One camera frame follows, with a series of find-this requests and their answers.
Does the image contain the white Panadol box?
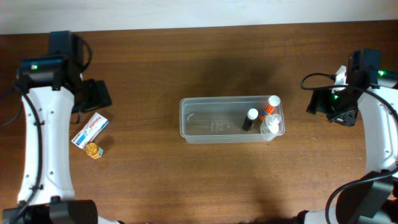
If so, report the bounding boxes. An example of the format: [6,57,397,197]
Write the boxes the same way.
[71,113,109,149]

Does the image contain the small gold lid jar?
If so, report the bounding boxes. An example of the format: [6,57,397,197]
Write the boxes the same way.
[85,142,103,159]

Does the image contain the orange Redoxon tablet tube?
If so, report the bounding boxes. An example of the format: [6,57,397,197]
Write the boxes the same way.
[259,95,280,121]

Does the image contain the white labelled bottle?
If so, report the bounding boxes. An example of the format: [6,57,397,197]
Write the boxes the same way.
[260,114,282,134]

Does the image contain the dark bottle white cap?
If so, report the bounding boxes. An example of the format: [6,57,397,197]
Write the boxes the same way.
[242,108,259,131]

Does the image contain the clear plastic container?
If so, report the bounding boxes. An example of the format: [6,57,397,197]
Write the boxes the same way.
[180,95,285,144]

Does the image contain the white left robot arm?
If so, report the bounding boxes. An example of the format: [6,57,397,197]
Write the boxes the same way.
[2,31,112,223]

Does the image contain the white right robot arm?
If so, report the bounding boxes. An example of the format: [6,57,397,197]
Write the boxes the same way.
[295,49,397,224]

